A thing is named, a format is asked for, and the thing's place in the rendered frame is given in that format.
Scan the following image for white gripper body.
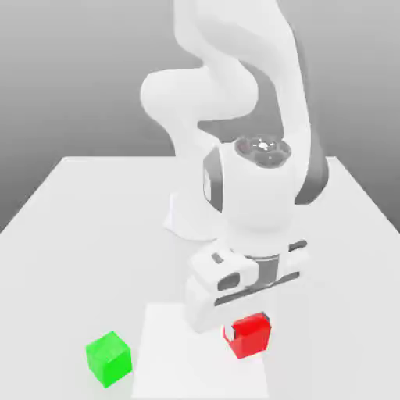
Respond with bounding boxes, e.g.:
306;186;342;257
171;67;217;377
185;248;309;334

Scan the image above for small red cube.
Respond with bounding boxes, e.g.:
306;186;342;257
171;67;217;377
222;311;273;360

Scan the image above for small green cube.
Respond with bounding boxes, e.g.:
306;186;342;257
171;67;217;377
85;330;133;389

